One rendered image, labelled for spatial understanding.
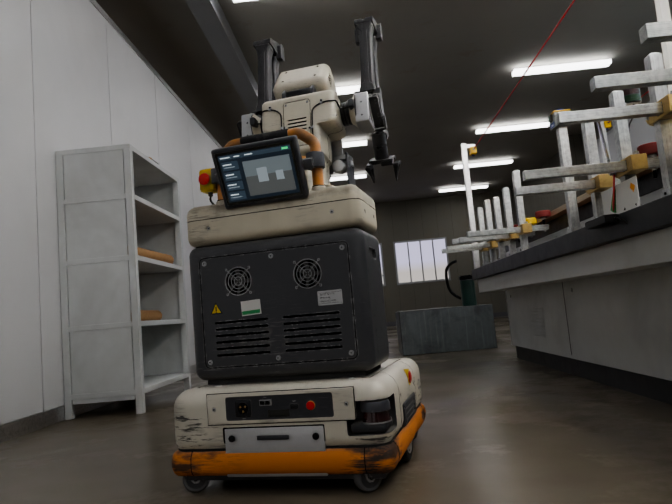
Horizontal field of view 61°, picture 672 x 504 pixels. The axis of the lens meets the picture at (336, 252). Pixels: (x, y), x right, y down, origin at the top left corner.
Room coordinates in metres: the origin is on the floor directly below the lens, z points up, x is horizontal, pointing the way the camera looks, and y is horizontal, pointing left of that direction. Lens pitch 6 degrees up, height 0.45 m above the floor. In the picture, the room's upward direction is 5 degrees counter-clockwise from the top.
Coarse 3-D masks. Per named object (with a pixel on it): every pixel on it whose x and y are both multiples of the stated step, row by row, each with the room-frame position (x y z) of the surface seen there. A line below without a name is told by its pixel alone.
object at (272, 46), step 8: (264, 40) 2.25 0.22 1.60; (272, 40) 2.27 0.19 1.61; (256, 48) 2.26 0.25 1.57; (264, 48) 2.25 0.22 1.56; (272, 48) 2.28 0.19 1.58; (264, 56) 2.24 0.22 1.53; (272, 56) 2.34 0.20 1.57; (264, 64) 2.24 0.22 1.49; (264, 72) 2.23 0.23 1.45; (264, 80) 2.23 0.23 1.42; (264, 88) 2.22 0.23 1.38; (264, 96) 2.21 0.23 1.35; (256, 112) 2.22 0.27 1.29
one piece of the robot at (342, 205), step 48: (336, 192) 1.56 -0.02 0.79; (192, 240) 1.68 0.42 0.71; (240, 240) 1.65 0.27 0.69; (288, 240) 1.60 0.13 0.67; (336, 240) 1.56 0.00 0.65; (192, 288) 1.68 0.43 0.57; (240, 288) 1.65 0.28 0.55; (288, 288) 1.60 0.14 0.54; (336, 288) 1.56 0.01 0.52; (240, 336) 1.64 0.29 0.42; (288, 336) 1.61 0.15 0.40; (336, 336) 1.56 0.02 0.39; (384, 336) 1.70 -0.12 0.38
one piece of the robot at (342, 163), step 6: (336, 144) 2.09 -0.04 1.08; (342, 144) 2.09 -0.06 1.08; (336, 150) 2.09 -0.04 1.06; (342, 150) 2.08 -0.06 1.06; (336, 156) 2.09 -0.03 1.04; (342, 156) 2.08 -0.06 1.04; (348, 156) 2.07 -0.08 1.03; (336, 162) 2.04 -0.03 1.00; (342, 162) 2.03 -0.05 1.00; (348, 162) 2.07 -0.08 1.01; (336, 168) 2.04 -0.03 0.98; (342, 168) 2.03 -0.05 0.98; (348, 168) 2.06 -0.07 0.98; (348, 174) 2.06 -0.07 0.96; (354, 174) 2.15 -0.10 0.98; (348, 180) 2.06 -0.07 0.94; (354, 180) 2.14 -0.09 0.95
